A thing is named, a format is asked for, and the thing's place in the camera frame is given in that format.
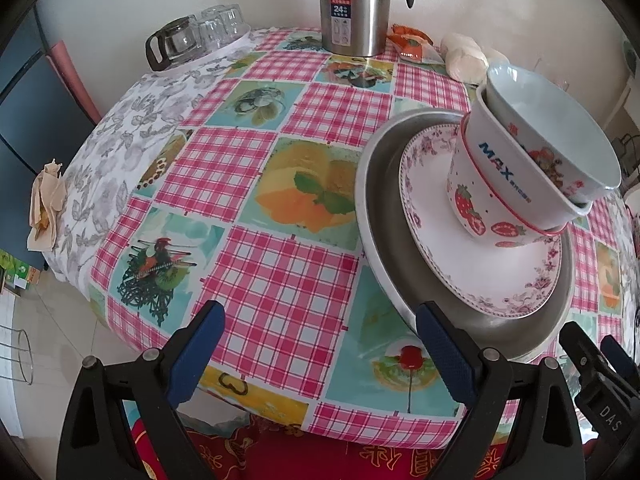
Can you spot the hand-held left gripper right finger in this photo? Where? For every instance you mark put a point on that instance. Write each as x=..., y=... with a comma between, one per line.
x=440, y=345

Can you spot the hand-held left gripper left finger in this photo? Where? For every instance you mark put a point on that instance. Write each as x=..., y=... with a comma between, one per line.
x=200, y=350

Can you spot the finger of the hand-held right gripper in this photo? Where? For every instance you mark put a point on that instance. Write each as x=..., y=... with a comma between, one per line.
x=580, y=355
x=617, y=355

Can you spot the white pink floral plate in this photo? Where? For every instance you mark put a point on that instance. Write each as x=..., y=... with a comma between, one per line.
x=435, y=242

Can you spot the round steel plate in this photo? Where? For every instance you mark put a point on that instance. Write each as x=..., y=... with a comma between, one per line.
x=385, y=200

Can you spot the pale blue bowl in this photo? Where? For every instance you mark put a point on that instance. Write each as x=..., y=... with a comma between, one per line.
x=540, y=105

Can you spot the pink checkered fruit tablecloth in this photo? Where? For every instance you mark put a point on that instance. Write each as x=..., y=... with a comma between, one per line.
x=280, y=280

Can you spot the green cardboard box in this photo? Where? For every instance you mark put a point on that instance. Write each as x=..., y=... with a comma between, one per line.
x=15, y=270

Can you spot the crumpled beige tissue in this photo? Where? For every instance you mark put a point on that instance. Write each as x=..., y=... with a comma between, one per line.
x=47, y=205

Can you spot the bag of white steamed buns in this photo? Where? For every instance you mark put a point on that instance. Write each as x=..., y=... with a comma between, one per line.
x=465, y=57

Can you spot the white round tray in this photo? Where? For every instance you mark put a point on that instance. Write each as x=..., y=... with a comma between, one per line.
x=215, y=56

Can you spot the blue cabinet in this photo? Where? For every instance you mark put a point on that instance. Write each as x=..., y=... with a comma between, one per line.
x=25, y=110

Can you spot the pink chair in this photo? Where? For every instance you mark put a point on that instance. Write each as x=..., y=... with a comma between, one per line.
x=72, y=80

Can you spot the orange snack packet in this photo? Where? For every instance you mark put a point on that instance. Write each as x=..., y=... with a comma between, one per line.
x=412, y=42

